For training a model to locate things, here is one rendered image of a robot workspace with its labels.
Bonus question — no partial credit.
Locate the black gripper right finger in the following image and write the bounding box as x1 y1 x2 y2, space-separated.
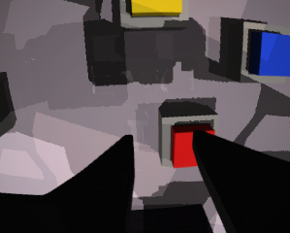
192 131 290 233

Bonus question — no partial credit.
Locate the red button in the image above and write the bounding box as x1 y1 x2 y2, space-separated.
159 106 219 168

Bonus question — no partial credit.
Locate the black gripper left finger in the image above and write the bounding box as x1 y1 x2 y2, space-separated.
0 135 134 233

